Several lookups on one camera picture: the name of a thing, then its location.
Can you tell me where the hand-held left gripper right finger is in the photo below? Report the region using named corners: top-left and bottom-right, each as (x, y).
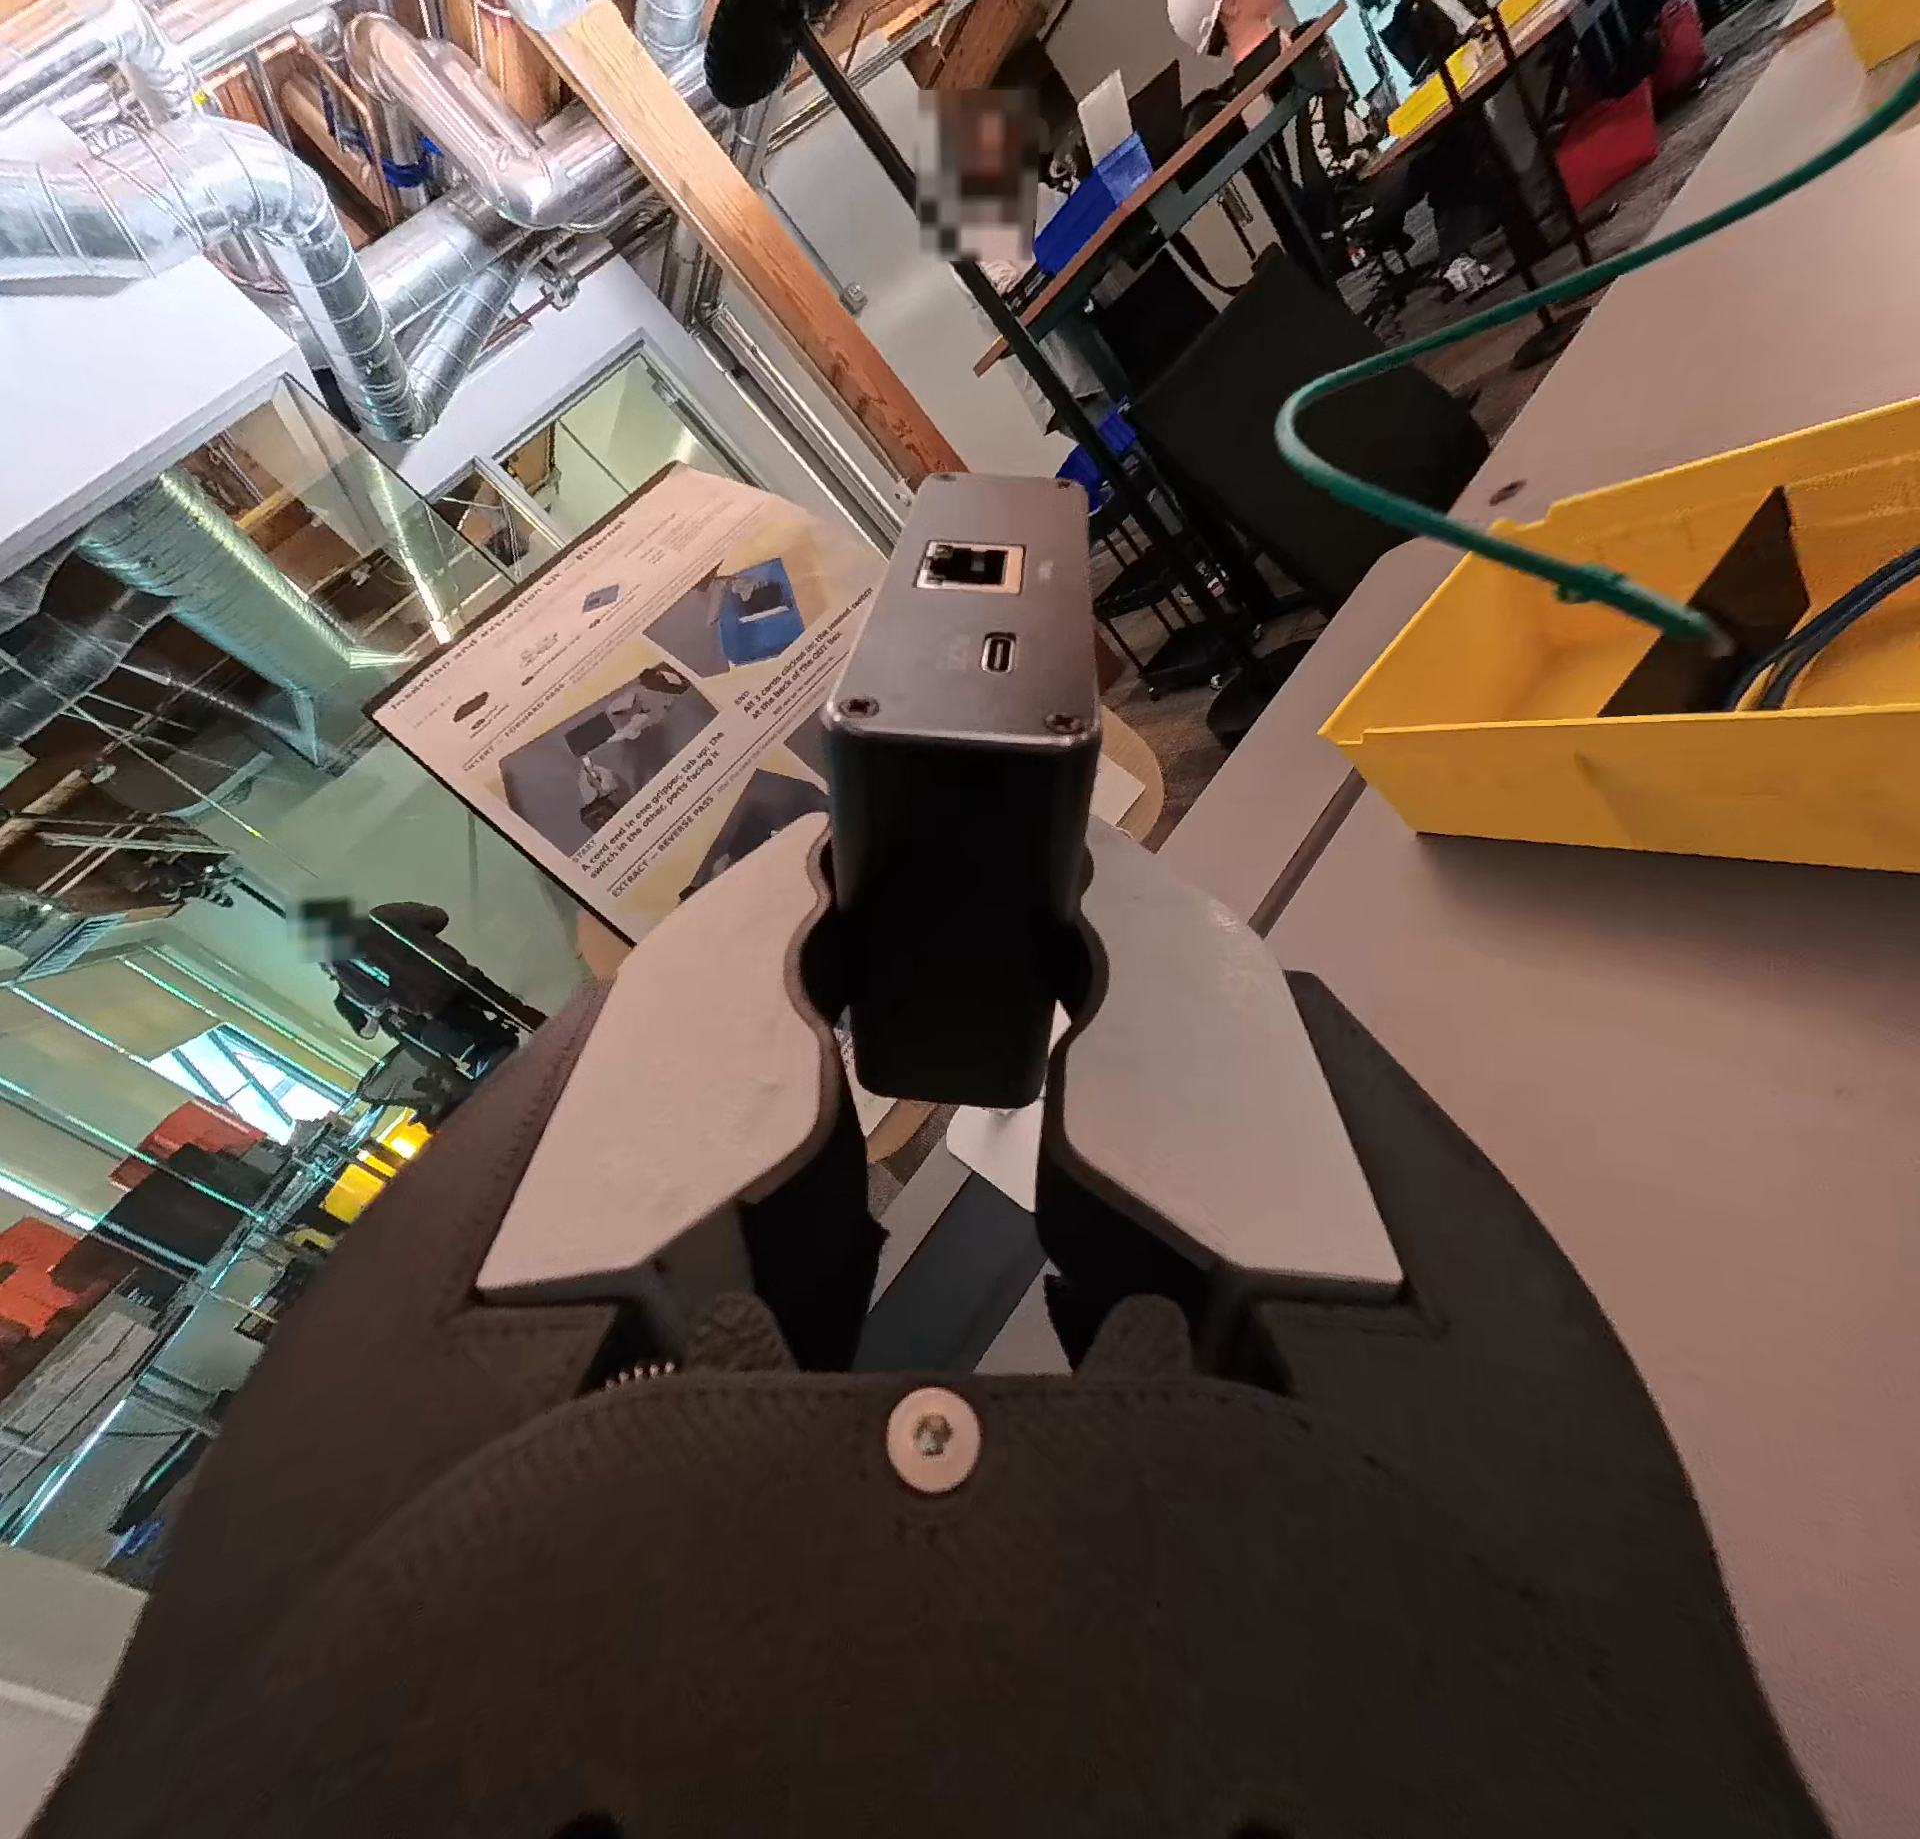
top-left (1035, 817), bottom-right (1409, 1374)

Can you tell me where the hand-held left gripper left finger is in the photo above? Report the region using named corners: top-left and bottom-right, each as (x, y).
top-left (474, 812), bottom-right (885, 1374)

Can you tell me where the black network switch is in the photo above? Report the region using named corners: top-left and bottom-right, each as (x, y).
top-left (823, 472), bottom-right (1105, 1108)

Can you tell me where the green ethernet cable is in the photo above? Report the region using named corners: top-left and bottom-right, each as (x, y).
top-left (1276, 8), bottom-right (1920, 656)

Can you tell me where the blue ethernet cable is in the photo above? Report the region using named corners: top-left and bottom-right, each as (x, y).
top-left (1726, 541), bottom-right (1920, 716)

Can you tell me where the printed instruction sheet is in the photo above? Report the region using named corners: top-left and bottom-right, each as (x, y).
top-left (366, 465), bottom-right (902, 940)

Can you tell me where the black office chair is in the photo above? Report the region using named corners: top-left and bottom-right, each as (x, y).
top-left (1126, 249), bottom-right (1495, 745)

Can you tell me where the wooden beam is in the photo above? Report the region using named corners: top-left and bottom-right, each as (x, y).
top-left (531, 0), bottom-right (970, 489)

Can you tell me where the blue storage bin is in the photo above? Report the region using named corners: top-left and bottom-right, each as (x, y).
top-left (1035, 128), bottom-right (1157, 257)

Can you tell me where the red storage crate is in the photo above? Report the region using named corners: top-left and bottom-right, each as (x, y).
top-left (1551, 76), bottom-right (1660, 213)

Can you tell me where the black stand with round disc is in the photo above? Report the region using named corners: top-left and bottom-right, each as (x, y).
top-left (704, 0), bottom-right (1278, 700)

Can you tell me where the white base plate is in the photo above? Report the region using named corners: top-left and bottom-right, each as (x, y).
top-left (945, 1103), bottom-right (1053, 1212)

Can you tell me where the silver ventilation duct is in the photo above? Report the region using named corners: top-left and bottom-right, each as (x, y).
top-left (0, 0), bottom-right (722, 446)

